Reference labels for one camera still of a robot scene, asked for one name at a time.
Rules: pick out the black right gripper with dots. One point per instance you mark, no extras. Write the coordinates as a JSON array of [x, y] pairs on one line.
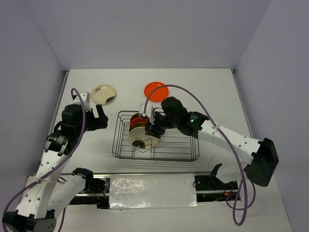
[[150, 130]]

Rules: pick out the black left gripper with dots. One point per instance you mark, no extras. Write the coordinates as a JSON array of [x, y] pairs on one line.
[[99, 123]]

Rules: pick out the cream plate with brown patch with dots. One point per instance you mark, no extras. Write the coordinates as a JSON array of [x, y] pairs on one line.
[[103, 94]]

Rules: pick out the brown yellow patterned plate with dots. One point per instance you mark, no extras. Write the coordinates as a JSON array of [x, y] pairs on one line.
[[138, 137]]

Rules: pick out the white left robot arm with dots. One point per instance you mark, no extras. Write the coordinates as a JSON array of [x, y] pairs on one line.
[[42, 204]]

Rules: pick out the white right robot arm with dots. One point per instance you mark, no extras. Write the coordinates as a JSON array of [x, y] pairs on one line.
[[256, 159]]

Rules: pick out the silver foil covered block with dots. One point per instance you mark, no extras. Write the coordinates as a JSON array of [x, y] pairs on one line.
[[152, 191]]

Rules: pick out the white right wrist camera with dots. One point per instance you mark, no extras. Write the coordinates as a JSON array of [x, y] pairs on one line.
[[147, 111]]

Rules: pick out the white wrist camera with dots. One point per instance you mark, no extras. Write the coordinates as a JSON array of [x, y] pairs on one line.
[[85, 96], [147, 111]]

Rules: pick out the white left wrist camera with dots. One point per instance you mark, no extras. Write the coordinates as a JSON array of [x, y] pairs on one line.
[[85, 96]]

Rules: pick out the grey wire dish rack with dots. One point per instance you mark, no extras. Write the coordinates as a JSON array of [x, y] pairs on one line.
[[172, 146]]

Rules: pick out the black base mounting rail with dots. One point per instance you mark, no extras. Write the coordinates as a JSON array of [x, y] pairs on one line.
[[208, 189]]

